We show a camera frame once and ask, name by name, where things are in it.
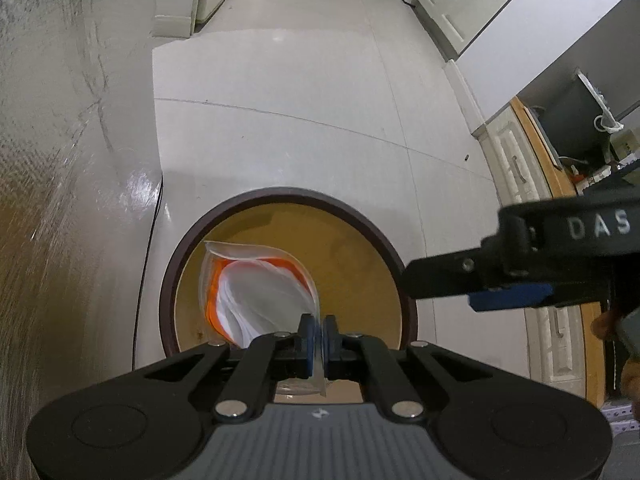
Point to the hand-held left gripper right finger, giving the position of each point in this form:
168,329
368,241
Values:
329,334

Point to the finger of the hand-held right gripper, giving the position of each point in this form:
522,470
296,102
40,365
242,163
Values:
440,275
510,296

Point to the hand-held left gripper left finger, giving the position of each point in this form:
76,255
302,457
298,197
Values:
307,332

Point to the round brown-rimmed trash bin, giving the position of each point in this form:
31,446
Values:
325,240

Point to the person's right hand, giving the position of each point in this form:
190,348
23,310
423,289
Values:
605,325

